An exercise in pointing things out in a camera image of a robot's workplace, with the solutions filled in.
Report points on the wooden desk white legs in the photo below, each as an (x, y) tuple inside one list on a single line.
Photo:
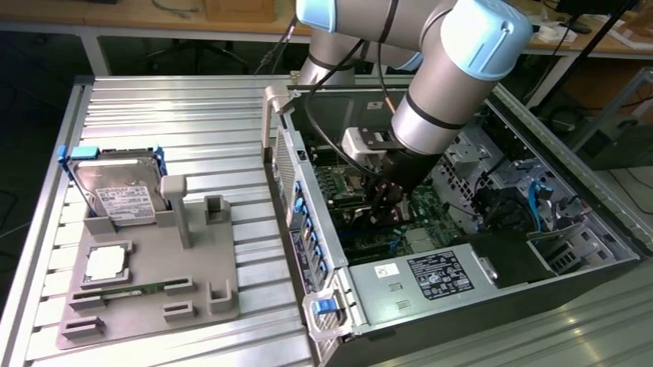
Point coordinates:
[(152, 19)]

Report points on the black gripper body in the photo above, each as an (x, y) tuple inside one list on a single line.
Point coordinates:
[(407, 172)]

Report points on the hard disk with blue bracket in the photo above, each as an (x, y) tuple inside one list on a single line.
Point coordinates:
[(122, 191)]

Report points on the grey parts rack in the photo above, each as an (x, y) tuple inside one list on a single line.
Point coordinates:
[(152, 267)]

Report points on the green bare RAM stick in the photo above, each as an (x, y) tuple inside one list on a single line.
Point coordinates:
[(132, 291)]

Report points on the black office chair base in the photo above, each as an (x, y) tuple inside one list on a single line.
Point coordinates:
[(196, 45)]

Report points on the grey power supply unit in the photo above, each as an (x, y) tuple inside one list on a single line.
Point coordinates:
[(387, 290)]

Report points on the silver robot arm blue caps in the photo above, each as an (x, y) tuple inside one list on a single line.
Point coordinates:
[(459, 76)]

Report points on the silver chipset heatsink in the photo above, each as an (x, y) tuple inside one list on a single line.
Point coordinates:
[(419, 241)]

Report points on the black monitor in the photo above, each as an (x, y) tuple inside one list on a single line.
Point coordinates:
[(586, 5)]

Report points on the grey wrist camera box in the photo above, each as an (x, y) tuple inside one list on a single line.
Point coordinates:
[(359, 147)]

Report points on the green motherboard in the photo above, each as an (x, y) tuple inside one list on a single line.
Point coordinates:
[(429, 229)]

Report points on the CPU socket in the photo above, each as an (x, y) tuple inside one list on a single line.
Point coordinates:
[(351, 179)]

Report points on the perforated metal drive cage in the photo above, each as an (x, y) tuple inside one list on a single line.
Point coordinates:
[(459, 183)]

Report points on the blue case latch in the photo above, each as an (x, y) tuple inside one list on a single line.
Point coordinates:
[(325, 307)]

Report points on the grey disk bay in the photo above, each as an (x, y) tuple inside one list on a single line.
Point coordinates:
[(561, 256)]

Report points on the open PC case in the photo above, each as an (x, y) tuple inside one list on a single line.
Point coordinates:
[(459, 317)]

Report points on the dark grey computer tower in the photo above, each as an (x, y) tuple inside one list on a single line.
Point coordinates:
[(622, 149)]

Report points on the black fan shroud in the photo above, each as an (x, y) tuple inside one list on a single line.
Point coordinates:
[(510, 260)]

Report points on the black slanted pole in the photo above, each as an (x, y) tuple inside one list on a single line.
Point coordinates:
[(586, 49)]

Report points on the aluminium frame stand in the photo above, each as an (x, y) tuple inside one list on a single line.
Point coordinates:
[(614, 102)]

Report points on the silver CPU chip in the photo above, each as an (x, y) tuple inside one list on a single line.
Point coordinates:
[(107, 264)]

